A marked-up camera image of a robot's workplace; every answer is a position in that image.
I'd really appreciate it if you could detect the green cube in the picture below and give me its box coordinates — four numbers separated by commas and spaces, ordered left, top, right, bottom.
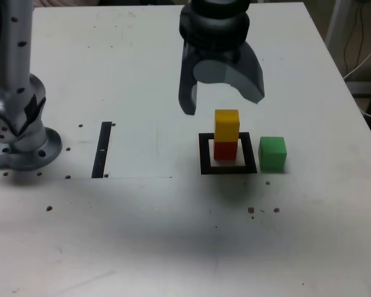
258, 136, 288, 173

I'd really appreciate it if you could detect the black tape square outline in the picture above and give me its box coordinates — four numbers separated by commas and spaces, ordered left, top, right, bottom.
198, 132, 258, 176

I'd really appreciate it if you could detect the red cube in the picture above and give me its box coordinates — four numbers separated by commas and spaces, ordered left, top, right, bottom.
213, 140, 238, 161

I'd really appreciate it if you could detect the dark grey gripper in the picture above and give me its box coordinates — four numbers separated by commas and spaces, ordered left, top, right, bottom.
177, 38, 266, 117

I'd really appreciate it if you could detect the black cable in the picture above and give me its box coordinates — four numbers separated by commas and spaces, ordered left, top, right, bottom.
343, 0, 364, 75

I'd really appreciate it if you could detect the yellow cube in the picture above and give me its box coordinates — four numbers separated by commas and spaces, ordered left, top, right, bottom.
214, 109, 241, 143

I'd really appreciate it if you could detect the white cable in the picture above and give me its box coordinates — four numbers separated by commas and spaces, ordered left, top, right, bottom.
343, 40, 371, 81

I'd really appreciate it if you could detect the black tape strip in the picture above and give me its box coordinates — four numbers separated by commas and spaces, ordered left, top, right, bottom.
91, 121, 113, 179

